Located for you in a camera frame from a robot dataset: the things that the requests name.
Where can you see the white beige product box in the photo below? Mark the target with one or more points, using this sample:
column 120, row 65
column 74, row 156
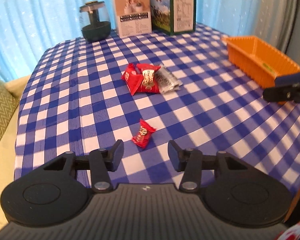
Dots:
column 132, row 17

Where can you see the blue star curtain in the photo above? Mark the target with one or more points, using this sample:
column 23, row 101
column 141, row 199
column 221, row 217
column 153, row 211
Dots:
column 29, row 27

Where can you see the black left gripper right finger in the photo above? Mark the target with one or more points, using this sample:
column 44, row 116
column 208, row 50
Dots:
column 189, row 161

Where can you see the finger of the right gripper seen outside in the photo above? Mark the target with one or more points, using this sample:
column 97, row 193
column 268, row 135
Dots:
column 285, row 88

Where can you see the green tea box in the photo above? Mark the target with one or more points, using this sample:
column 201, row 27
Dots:
column 173, row 16

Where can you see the dark glass humidifier jar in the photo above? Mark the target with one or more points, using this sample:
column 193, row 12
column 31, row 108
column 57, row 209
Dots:
column 94, row 21

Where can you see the silver black snack packet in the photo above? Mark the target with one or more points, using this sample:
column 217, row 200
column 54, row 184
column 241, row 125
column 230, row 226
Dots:
column 166, row 80

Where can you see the large red snack packet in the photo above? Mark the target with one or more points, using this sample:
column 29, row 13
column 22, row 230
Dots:
column 140, row 78

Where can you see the blue white checkered tablecloth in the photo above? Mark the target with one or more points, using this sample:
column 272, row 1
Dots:
column 75, row 100

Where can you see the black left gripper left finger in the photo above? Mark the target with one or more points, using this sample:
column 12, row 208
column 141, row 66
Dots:
column 102, row 161

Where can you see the small red candy packet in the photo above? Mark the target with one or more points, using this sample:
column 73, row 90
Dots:
column 144, row 134

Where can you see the orange plastic tray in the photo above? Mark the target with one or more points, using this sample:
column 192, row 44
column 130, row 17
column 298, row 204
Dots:
column 260, row 61

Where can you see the cream sofa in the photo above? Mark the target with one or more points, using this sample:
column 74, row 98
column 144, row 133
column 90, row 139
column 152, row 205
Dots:
column 7, row 143

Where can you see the grey curtain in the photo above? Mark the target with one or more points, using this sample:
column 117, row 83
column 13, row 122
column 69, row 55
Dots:
column 275, row 22

